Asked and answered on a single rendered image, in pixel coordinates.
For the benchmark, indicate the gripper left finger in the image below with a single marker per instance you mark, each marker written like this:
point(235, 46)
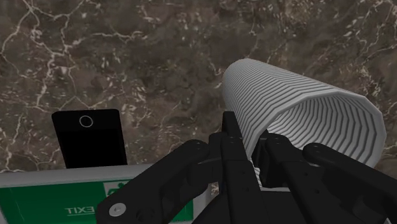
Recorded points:
point(173, 180)

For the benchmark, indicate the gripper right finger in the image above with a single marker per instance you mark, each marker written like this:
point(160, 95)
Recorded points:
point(322, 180)

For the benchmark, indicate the white ribbed cup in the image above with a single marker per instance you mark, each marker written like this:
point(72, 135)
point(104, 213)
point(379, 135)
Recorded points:
point(305, 108)

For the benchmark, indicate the black smartphone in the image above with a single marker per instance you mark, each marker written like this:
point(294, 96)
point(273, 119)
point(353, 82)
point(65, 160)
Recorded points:
point(90, 139)

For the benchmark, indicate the green exit sign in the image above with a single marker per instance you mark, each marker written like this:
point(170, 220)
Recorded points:
point(62, 198)

